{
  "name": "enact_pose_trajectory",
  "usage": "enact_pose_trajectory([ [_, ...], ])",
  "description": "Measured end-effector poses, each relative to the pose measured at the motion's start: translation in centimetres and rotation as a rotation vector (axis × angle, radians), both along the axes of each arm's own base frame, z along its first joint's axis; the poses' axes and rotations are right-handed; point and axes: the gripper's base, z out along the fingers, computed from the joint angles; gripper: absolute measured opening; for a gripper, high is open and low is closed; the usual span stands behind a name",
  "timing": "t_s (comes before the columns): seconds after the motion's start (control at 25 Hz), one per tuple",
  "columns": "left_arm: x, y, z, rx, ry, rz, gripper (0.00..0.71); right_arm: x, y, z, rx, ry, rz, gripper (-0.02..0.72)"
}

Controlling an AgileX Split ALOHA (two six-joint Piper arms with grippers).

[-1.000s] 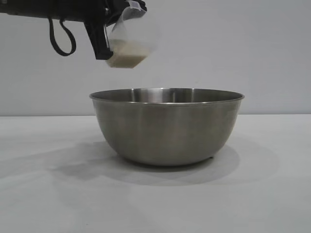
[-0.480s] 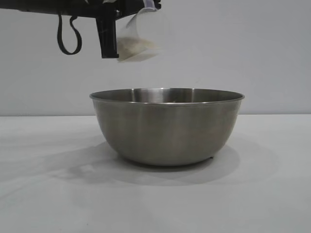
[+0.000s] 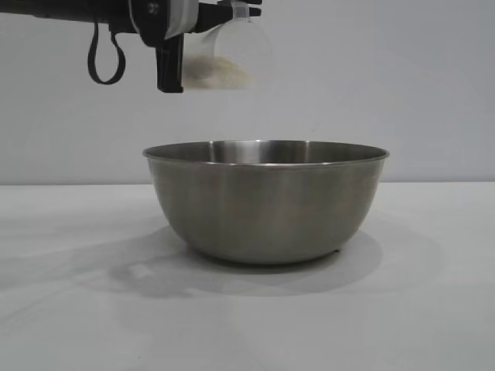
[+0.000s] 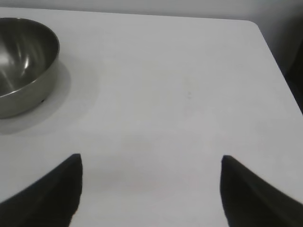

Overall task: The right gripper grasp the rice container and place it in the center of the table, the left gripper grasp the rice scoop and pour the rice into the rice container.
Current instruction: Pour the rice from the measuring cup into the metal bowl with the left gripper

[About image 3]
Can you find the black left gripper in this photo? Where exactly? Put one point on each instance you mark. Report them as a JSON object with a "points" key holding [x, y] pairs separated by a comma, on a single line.
{"points": [[152, 19]]}

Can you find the clear plastic measuring cup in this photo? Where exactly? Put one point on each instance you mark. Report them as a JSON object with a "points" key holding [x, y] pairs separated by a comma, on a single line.
{"points": [[247, 42]]}

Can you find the white uncooked rice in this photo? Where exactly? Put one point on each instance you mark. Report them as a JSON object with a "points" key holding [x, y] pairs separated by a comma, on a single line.
{"points": [[220, 73]]}

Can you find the large stainless steel bowl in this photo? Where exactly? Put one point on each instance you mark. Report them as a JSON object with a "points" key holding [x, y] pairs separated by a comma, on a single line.
{"points": [[267, 205]]}

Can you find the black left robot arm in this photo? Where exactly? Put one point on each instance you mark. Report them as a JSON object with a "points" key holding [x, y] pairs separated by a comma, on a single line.
{"points": [[58, 7]]}

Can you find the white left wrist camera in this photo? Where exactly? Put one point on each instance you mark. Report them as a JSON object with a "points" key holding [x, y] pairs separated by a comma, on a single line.
{"points": [[181, 15]]}

